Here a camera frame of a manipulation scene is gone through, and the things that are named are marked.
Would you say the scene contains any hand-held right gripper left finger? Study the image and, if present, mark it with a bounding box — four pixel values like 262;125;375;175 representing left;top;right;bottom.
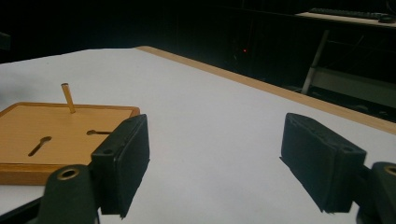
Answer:
91;113;150;219

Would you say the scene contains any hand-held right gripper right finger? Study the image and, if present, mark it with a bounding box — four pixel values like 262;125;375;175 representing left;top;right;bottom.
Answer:
279;112;367;215

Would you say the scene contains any wooden photo frame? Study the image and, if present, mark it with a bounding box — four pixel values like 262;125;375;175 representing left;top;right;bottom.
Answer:
0;102;141;187

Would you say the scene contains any grey metal stand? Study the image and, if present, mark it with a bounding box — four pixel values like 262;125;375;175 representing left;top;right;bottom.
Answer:
301;29;396;108

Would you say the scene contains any light wooden desk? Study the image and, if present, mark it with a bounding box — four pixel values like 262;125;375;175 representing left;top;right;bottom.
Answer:
295;11;396;30

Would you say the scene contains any black keyboard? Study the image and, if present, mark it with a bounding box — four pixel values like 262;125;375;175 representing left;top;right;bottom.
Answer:
307;7;386;21

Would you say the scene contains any black computer mouse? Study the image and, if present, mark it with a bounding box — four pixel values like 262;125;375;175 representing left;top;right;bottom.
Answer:
377;13;396;24

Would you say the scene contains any wooden frame stand peg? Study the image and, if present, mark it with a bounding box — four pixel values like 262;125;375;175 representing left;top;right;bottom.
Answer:
61;82;77;115

